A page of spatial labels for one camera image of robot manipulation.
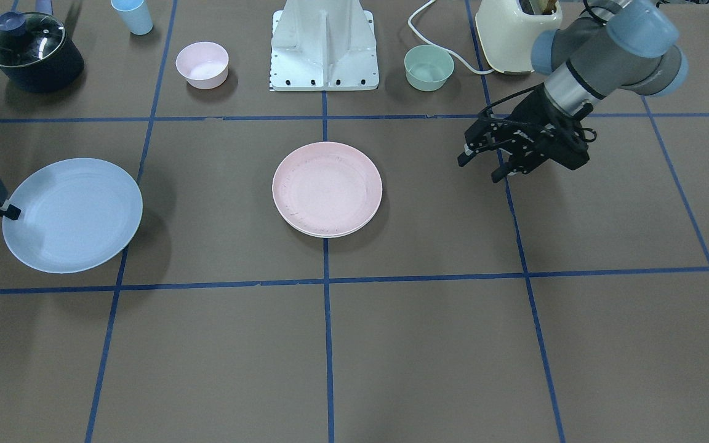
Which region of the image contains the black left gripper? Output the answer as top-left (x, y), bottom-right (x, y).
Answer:
top-left (457, 86), bottom-right (596, 184)

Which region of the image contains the blue plate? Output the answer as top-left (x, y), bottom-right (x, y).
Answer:
top-left (2, 159), bottom-right (143, 274)

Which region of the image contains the pink plate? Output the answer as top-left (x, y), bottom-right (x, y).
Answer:
top-left (272, 142), bottom-right (383, 219)

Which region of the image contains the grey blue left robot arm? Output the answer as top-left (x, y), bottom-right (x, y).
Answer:
top-left (457, 1), bottom-right (689, 183)

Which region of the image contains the green bowl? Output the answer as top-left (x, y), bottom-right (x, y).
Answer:
top-left (403, 45), bottom-right (455, 92)

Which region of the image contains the cream toaster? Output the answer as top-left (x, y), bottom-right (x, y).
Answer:
top-left (475, 1), bottom-right (563, 75)

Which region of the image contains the cream plate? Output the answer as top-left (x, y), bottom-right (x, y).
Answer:
top-left (283, 213), bottom-right (372, 239)

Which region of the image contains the dark blue lidded pot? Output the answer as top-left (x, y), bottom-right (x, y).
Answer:
top-left (0, 1), bottom-right (85, 94)

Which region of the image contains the bread slice in toaster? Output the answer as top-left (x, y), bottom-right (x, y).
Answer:
top-left (528, 0), bottom-right (558, 16)

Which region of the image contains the light blue cup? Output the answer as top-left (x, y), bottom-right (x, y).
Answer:
top-left (111, 0), bottom-right (154, 36)

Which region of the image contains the pink bowl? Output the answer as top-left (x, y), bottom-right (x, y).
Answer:
top-left (175, 41), bottom-right (230, 90)

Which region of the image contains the white toaster cable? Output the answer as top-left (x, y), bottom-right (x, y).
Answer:
top-left (407, 0), bottom-right (494, 75)

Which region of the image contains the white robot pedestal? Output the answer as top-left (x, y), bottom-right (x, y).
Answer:
top-left (268, 1), bottom-right (380, 92)

